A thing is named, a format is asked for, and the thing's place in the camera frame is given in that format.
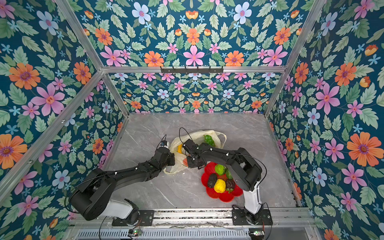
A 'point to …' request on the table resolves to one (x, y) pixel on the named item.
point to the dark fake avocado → (212, 180)
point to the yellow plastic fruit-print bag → (197, 136)
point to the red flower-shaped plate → (209, 168)
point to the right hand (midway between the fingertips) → (192, 163)
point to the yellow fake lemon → (220, 186)
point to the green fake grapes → (209, 140)
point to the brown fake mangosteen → (230, 185)
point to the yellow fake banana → (179, 148)
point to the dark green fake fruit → (229, 175)
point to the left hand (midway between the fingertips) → (175, 151)
